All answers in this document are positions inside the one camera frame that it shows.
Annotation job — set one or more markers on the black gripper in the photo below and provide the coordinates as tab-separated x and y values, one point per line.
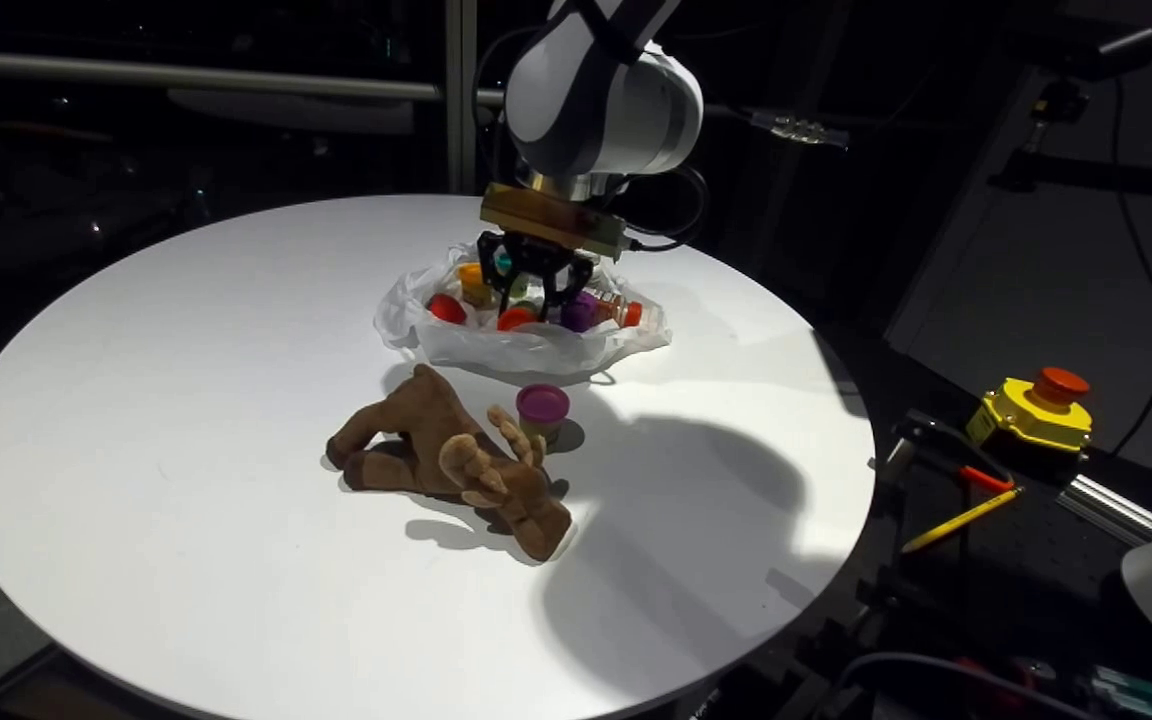
538	254

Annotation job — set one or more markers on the yellow tub magenta lid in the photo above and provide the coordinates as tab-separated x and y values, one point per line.
545	406

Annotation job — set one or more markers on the brown plush moose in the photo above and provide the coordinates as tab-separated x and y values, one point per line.
429	444

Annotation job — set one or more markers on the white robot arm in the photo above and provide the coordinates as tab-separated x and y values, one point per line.
600	95

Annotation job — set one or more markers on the clear plastic bag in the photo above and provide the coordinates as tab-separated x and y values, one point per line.
538	351

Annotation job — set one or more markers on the yellow tub red lid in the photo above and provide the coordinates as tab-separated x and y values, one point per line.
444	311

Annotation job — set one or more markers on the spice jar red lid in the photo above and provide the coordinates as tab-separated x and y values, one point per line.
629	312

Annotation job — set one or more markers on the grey horizontal railing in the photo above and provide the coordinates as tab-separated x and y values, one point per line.
200	79

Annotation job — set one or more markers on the yellow pencil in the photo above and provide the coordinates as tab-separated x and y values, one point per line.
962	521

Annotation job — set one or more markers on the yellow emergency stop button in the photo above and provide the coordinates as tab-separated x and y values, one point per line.
1037	410

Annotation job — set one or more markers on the silver metal rod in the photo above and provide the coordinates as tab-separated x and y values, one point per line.
1117	504

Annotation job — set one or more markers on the tan wrist camera mount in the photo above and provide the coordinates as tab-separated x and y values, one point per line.
549	216

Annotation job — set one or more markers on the grey metal post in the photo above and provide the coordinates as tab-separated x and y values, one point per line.
463	95

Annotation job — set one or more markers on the black camera on stand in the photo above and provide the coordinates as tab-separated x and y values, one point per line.
1081	63

